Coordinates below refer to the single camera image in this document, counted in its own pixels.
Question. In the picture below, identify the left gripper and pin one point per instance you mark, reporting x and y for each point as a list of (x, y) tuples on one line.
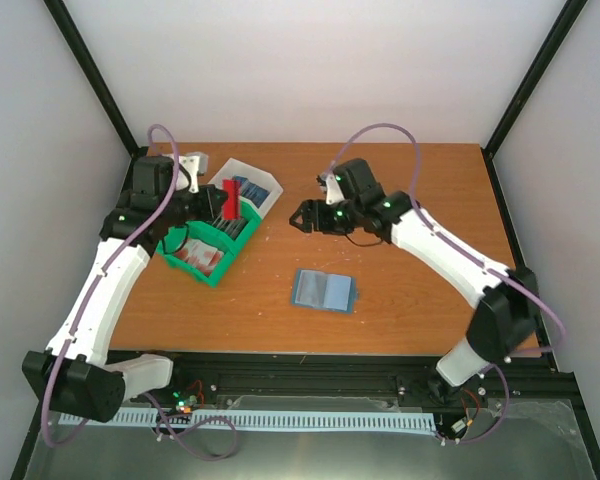
[(211, 209)]

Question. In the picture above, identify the light blue cable duct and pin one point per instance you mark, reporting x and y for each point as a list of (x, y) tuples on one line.
[(307, 421)]

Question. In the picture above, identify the metal base plate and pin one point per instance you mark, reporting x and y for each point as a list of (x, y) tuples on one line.
[(510, 439)]

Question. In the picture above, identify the blue card stack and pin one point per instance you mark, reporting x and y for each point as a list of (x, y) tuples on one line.
[(253, 192)]

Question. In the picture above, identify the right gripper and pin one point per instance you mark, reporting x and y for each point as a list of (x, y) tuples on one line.
[(308, 208)]

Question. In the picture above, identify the teal card holder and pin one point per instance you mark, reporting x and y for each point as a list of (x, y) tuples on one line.
[(323, 291)]

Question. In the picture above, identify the white bin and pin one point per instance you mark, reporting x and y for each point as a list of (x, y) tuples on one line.
[(263, 178)]

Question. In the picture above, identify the black frame post right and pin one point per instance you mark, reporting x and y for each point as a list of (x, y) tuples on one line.
[(549, 48)]

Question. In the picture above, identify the black card stack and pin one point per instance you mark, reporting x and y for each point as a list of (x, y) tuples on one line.
[(231, 228)]

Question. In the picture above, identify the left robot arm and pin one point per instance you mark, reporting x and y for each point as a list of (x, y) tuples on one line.
[(72, 375)]

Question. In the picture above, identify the red white card stack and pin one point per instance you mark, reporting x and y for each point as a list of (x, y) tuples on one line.
[(200, 255)]

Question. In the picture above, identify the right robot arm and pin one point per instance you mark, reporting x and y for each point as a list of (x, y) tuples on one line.
[(504, 314)]

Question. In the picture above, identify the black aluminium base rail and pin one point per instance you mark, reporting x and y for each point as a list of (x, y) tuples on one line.
[(396, 381)]

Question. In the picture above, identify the black frame post left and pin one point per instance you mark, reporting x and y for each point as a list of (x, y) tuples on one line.
[(74, 40)]

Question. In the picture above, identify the small electronics board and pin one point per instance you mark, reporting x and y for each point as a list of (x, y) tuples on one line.
[(187, 402)]

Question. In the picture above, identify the black frame post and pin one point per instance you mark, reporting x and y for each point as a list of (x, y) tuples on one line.
[(74, 40), (549, 48)]

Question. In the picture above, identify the green bin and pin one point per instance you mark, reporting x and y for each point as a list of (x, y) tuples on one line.
[(213, 237), (174, 240)]

